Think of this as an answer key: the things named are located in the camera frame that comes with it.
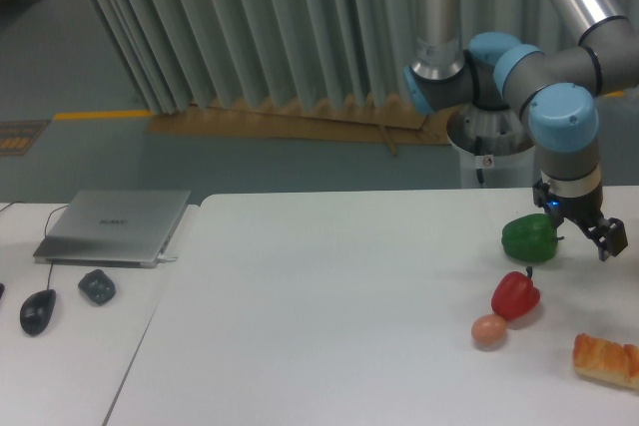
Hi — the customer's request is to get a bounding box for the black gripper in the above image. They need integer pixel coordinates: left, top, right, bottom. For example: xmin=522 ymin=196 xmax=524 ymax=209
xmin=532 ymin=180 xmax=627 ymax=261

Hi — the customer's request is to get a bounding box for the red bell pepper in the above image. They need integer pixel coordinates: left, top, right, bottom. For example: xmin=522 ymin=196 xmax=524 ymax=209
xmin=491 ymin=266 xmax=541 ymax=321

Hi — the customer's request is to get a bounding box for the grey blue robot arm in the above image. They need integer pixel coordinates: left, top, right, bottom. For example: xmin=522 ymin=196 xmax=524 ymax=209
xmin=403 ymin=0 xmax=638 ymax=259

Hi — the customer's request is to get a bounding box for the green bell pepper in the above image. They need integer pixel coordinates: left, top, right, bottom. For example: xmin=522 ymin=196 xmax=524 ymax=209
xmin=501 ymin=213 xmax=564 ymax=263

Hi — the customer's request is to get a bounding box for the toasted bread piece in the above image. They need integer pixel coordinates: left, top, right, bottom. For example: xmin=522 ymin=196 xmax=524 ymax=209
xmin=572 ymin=333 xmax=638 ymax=390

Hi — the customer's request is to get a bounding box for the brown egg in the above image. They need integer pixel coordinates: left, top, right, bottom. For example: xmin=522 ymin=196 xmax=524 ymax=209
xmin=471 ymin=314 xmax=507 ymax=346

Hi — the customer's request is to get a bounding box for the white laptop plug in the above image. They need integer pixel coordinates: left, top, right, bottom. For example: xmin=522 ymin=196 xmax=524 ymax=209
xmin=156 ymin=255 xmax=178 ymax=264

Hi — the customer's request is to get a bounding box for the pale green curtain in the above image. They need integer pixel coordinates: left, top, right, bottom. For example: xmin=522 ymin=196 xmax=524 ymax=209
xmin=90 ymin=0 xmax=638 ymax=123

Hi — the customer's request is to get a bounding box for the silver closed laptop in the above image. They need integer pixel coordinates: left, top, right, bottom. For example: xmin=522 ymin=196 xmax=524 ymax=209
xmin=33 ymin=190 xmax=191 ymax=267

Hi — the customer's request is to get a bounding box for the black small controller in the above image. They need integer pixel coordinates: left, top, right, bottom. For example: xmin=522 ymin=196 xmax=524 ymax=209
xmin=78 ymin=269 xmax=117 ymax=306

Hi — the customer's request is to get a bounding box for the black computer mouse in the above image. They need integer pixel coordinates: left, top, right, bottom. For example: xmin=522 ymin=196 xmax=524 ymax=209
xmin=19 ymin=288 xmax=57 ymax=336

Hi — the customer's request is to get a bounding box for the black mouse cable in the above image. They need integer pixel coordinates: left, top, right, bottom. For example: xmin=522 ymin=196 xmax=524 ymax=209
xmin=0 ymin=201 xmax=71 ymax=292

